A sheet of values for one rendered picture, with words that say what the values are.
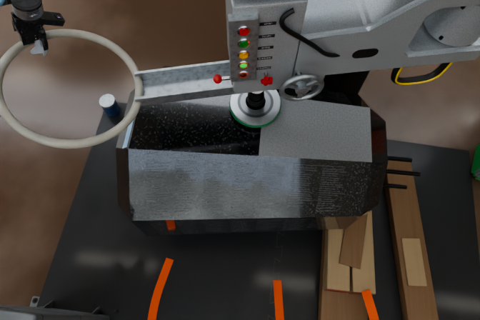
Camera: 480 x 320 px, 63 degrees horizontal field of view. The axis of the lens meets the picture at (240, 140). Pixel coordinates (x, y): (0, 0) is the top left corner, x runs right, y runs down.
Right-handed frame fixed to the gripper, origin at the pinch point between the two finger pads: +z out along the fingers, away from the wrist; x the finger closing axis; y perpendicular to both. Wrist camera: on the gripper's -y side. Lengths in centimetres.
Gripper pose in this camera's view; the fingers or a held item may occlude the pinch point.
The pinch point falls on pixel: (42, 47)
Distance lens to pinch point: 169.1
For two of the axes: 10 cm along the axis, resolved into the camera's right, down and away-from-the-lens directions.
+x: 5.7, 8.0, -1.9
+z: -3.1, 4.3, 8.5
